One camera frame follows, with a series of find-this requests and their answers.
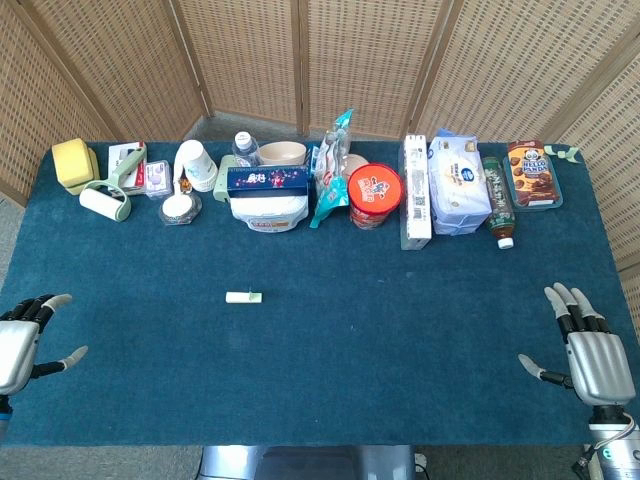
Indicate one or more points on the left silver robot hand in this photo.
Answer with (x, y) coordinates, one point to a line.
(17, 350)

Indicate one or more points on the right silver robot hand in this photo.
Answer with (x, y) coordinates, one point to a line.
(602, 367)

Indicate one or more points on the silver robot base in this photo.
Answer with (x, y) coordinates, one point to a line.
(305, 462)

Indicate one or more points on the green lint roller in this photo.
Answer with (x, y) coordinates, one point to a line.
(102, 202)

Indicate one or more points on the green tea bottle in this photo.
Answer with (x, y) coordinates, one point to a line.
(499, 205)

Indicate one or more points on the yellow sponge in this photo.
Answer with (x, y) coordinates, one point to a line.
(70, 160)

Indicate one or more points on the Hello Panda biscuit box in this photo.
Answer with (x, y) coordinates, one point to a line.
(532, 172)

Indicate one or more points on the small round glass jar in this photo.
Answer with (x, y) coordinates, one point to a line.
(179, 207)

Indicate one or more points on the green paper strip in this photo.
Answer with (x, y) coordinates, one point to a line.
(564, 152)

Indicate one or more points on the clear purple plastic box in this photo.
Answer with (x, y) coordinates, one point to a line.
(159, 180)

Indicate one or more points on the white and red carton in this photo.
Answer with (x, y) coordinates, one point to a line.
(122, 155)

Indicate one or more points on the white blue tissue pack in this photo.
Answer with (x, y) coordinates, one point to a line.
(459, 185)

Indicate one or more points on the small brown snack packet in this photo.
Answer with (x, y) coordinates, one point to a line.
(185, 184)

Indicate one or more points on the white long box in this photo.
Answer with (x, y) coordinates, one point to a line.
(416, 195)

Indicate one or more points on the stack of white paper cups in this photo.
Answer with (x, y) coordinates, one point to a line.
(197, 162)

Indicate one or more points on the pale green holder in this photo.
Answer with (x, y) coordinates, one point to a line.
(221, 182)

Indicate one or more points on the blue table cloth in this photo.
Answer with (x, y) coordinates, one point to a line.
(320, 360)

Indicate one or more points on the red lidded can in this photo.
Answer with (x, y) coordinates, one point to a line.
(375, 192)

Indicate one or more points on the white round tub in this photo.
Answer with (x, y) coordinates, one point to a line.
(270, 212)

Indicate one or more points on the dark blue long box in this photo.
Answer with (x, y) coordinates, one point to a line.
(267, 181)

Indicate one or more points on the clear water bottle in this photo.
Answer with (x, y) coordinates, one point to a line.
(245, 150)

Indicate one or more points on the beige round container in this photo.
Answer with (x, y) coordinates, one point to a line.
(356, 164)

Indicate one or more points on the teal snack bag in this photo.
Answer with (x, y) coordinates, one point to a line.
(330, 195)

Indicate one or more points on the beige bowl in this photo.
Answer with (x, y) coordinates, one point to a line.
(282, 154)

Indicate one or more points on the small blue packet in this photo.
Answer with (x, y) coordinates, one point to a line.
(312, 157)

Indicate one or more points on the woven rattan folding screen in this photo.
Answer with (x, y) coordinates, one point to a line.
(350, 60)

